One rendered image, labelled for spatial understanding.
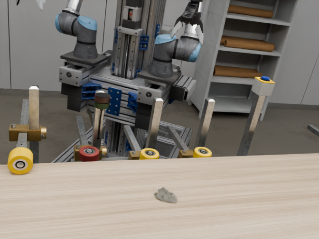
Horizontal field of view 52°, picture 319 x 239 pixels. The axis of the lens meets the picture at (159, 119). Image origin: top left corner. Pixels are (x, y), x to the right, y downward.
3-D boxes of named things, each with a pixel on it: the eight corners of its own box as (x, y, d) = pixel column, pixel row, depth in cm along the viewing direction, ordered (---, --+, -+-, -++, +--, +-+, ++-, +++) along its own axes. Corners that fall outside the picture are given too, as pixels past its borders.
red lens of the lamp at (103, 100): (93, 96, 131) (93, 92, 130) (108, 97, 133) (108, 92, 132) (95, 103, 126) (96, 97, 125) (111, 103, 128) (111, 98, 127)
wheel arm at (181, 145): (165, 131, 187) (167, 124, 186) (171, 131, 189) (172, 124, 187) (195, 176, 151) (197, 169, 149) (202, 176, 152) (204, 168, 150)
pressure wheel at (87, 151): (77, 168, 140) (78, 144, 135) (96, 167, 143) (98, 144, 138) (78, 179, 133) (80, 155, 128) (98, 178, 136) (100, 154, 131)
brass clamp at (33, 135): (10, 134, 132) (10, 123, 130) (45, 134, 137) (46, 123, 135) (9, 142, 127) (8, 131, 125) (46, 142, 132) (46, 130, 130)
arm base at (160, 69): (152, 67, 207) (154, 52, 203) (174, 73, 204) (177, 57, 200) (144, 73, 194) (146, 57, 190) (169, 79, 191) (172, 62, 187)
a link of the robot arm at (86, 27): (89, 43, 197) (90, 20, 191) (70, 38, 201) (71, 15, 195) (99, 41, 207) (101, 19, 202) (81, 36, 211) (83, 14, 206)
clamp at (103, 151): (73, 154, 145) (74, 144, 142) (104, 153, 149) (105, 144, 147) (74, 161, 140) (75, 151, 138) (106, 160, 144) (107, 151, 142)
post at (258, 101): (230, 169, 177) (254, 91, 158) (239, 169, 179) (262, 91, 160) (235, 174, 173) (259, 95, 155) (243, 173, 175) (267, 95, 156)
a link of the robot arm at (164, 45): (154, 53, 201) (157, 31, 195) (176, 57, 200) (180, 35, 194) (151, 57, 190) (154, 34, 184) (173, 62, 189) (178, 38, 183)
